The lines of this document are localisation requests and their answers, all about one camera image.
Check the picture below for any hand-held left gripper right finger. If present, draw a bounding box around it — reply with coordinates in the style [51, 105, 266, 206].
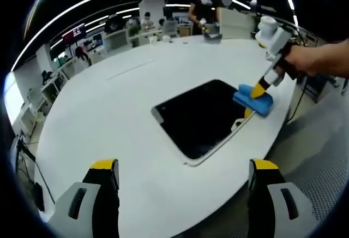
[246, 158, 320, 238]

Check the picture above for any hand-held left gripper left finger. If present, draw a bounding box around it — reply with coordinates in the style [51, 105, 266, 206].
[49, 158, 121, 238]

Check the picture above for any blue cleaning cloth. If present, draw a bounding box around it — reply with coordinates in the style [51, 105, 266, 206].
[232, 84, 274, 118]

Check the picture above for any black tablet screen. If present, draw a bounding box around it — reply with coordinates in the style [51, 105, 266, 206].
[151, 79, 262, 167]

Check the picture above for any person's right hand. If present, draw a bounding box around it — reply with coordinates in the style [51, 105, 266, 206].
[275, 44, 313, 80]

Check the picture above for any white partition board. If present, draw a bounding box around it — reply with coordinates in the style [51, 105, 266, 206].
[219, 8, 258, 41]

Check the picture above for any black floor device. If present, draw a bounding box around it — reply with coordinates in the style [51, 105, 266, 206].
[34, 182, 46, 213]

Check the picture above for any dark grey object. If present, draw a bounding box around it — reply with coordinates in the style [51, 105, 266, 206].
[203, 32, 223, 44]

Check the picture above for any black tripod stand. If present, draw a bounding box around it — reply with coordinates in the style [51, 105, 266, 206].
[10, 134, 55, 205]

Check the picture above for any white mesh office chair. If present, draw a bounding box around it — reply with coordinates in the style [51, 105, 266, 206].
[105, 29, 129, 55]

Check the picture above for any hanging red display screen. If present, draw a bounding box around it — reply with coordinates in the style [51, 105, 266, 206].
[62, 23, 87, 42]

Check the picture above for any curved ceiling light strip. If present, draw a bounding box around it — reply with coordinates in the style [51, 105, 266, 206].
[10, 0, 179, 72]

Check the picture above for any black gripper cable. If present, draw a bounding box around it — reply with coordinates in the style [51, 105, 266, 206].
[285, 78, 305, 124]

